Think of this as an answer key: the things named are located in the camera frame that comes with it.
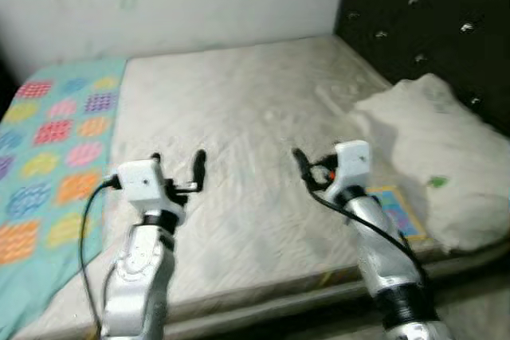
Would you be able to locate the blue and yellow children's book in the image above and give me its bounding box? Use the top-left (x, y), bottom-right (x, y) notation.
top-left (367, 185), bottom-right (429, 243)

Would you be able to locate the white pillow with tree print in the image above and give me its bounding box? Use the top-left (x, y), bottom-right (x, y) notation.
top-left (349, 73), bottom-right (510, 253)

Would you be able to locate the grey quilted mattress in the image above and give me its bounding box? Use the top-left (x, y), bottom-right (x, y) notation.
top-left (16, 35), bottom-right (510, 340)

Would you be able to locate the teal blanket with colourful patches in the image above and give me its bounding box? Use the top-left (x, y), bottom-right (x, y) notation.
top-left (0, 57), bottom-right (128, 339)

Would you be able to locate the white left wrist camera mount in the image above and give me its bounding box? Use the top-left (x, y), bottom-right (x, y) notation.
top-left (104, 158), bottom-right (186, 225)

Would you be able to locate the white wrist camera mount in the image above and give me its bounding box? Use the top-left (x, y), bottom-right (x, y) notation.
top-left (333, 140), bottom-right (373, 201)
top-left (104, 158), bottom-right (186, 225)

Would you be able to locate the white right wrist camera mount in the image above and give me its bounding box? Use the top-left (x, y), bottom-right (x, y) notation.
top-left (333, 140), bottom-right (373, 201)

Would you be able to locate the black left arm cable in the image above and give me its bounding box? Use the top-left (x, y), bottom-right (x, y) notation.
top-left (80, 177), bottom-right (120, 333)

